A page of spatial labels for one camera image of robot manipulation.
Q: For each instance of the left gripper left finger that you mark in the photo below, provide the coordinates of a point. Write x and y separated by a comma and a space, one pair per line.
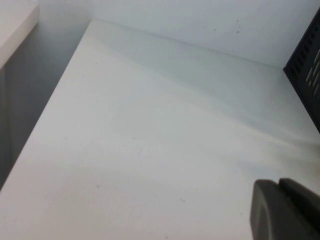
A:
270, 217

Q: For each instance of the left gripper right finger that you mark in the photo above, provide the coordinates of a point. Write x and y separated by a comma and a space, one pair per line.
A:
305, 200

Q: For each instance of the black plastic book stand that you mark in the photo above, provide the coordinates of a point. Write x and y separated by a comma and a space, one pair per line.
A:
307, 75

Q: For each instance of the white side cabinet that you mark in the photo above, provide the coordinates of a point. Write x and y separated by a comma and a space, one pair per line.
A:
15, 32

